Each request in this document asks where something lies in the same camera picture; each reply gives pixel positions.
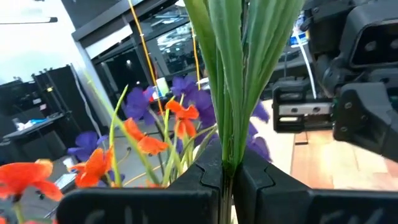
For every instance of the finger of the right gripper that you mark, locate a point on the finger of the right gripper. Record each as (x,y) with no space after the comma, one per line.
(363,118)

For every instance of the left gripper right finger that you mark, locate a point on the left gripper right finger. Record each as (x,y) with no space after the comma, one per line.
(280,207)

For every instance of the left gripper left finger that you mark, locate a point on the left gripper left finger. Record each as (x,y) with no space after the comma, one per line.
(155,207)

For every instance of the orange artificial flower bunch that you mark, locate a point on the orange artificial flower bunch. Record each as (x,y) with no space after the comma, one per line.
(230,77)

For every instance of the white cup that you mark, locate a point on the white cup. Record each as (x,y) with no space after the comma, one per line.
(162,87)

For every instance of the black workbench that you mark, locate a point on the black workbench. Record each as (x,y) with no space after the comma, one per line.
(31,124)

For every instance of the black storage rack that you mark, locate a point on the black storage rack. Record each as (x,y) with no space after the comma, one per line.
(62,87)

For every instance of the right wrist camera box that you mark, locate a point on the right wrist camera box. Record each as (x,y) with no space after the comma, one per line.
(373,46)

